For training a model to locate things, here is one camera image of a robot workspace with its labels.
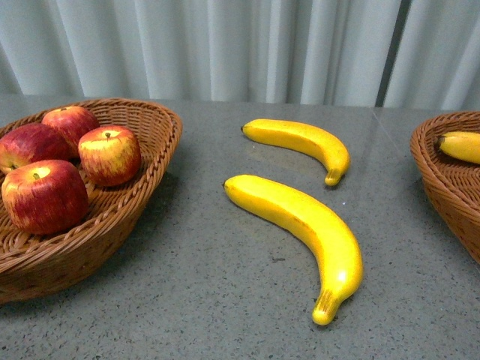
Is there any large yellow banana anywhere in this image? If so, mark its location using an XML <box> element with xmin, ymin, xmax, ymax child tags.
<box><xmin>223</xmin><ymin>175</ymin><xmax>363</xmax><ymax>326</ymax></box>

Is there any brown wicker basket right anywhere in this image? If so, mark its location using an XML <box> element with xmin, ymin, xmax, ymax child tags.
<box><xmin>409</xmin><ymin>111</ymin><xmax>479</xmax><ymax>262</ymax></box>

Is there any red apple at back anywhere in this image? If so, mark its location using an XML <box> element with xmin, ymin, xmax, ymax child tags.
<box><xmin>41</xmin><ymin>106</ymin><xmax>100</xmax><ymax>158</ymax></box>

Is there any dark red apple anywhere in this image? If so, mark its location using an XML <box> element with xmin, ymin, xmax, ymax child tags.
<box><xmin>1</xmin><ymin>123</ymin><xmax>72</xmax><ymax>174</ymax></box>

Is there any brown wicker basket left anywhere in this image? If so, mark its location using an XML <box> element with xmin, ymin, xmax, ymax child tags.
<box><xmin>1</xmin><ymin>98</ymin><xmax>183</xmax><ymax>304</ymax></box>

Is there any yellow banana in basket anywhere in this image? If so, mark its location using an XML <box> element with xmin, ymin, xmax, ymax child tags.
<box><xmin>436</xmin><ymin>131</ymin><xmax>480</xmax><ymax>164</ymax></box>

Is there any red yellow apple small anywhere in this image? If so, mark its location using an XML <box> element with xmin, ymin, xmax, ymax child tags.
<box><xmin>78</xmin><ymin>125</ymin><xmax>142</xmax><ymax>187</ymax></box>

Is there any large red apple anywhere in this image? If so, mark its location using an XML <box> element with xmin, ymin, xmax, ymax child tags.
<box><xmin>1</xmin><ymin>160</ymin><xmax>89</xmax><ymax>235</ymax></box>

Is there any white pleated curtain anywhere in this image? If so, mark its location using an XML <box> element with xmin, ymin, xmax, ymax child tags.
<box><xmin>1</xmin><ymin>1</ymin><xmax>479</xmax><ymax>110</ymax></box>

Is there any small yellow banana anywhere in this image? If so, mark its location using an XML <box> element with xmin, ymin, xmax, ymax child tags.
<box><xmin>241</xmin><ymin>118</ymin><xmax>350</xmax><ymax>187</ymax></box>

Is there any brown wicker basket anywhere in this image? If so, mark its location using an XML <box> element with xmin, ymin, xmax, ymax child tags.
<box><xmin>1</xmin><ymin>98</ymin><xmax>183</xmax><ymax>304</ymax></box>
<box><xmin>409</xmin><ymin>111</ymin><xmax>479</xmax><ymax>262</ymax></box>

